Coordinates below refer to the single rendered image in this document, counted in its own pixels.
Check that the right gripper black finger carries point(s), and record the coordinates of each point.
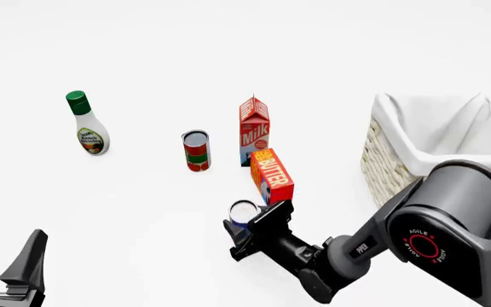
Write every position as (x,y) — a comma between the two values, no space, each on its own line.
(233,233)

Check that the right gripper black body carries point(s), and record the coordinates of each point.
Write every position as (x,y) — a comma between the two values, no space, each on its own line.
(250,244)

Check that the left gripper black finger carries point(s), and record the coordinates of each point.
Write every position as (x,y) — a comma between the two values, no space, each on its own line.
(29,262)

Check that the blue white soup can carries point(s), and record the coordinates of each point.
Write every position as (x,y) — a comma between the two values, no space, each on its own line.
(244,211)

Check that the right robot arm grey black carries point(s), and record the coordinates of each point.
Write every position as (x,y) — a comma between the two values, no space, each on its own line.
(441,224)

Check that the woven cream basket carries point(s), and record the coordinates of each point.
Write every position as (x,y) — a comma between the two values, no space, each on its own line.
(384,166)

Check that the white cloth basket liner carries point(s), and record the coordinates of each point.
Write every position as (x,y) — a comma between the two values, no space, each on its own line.
(437,128)

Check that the red orange butter box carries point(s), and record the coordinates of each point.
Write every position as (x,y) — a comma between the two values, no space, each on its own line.
(272,175)

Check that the red green tomato sauce can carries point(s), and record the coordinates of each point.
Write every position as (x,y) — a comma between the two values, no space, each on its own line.
(197,152)

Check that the red white milk carton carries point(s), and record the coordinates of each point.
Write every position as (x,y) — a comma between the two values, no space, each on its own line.
(254,131)

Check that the white dressing bottle green cap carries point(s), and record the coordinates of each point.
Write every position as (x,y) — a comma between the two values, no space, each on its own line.
(88,128)

